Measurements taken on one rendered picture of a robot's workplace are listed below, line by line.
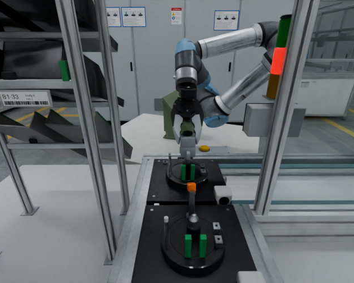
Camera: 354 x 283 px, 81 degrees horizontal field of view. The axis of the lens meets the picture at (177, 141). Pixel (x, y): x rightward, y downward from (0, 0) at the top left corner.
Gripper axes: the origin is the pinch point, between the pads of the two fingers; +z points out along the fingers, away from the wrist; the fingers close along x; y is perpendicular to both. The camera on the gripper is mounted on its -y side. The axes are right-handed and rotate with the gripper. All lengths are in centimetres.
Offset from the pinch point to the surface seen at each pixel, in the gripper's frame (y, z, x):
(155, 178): 9.0, 10.5, 10.3
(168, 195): 2.5, 16.3, 5.7
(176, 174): 7.1, 9.5, 3.5
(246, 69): 228, -190, -112
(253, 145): 51, -12, -40
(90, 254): 2.1, 31.3, 26.5
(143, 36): 202, -230, 52
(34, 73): -25.8, -5.0, 30.0
